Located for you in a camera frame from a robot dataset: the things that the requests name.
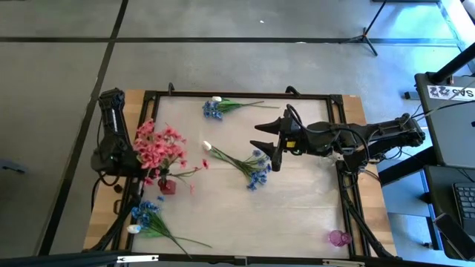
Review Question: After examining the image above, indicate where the black tripod stand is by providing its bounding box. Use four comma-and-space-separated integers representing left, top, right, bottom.
339, 0, 387, 57

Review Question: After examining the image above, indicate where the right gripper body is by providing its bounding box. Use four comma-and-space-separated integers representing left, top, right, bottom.
272, 108, 312, 173

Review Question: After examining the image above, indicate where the red glass vase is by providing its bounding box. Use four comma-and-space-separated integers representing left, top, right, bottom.
157, 177, 177, 197

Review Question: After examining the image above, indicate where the black overhead beam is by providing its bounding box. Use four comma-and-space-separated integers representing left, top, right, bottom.
0, 251, 475, 267

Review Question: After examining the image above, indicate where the black keyboard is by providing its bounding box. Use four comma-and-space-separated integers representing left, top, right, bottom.
451, 181, 475, 238

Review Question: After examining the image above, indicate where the grey laptop with sticker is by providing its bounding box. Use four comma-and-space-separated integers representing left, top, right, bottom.
414, 72, 475, 170

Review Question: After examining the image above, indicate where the silver aluminium extrusion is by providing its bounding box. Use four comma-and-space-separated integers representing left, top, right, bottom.
116, 254, 160, 264
321, 259, 367, 267

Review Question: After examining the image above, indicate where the pink artificial flower bunch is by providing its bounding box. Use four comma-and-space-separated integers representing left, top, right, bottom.
142, 148, 210, 196
155, 125, 189, 170
132, 118, 159, 170

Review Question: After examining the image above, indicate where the black smartphone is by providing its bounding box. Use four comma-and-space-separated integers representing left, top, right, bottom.
433, 212, 475, 260

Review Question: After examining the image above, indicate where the black diagonal pole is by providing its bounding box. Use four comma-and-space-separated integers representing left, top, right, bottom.
430, 42, 475, 85

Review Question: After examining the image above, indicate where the grey floor object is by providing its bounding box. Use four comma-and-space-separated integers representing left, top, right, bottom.
0, 158, 30, 176

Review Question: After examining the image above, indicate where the blue artificial flower bunch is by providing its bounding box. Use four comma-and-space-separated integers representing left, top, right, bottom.
222, 148, 274, 192
131, 195, 191, 257
202, 99, 265, 122

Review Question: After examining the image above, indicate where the black side desk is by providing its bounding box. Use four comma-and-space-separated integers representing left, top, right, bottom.
376, 146, 475, 260

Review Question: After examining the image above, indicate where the purple glass vase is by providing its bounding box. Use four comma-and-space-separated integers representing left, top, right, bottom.
328, 228, 353, 247

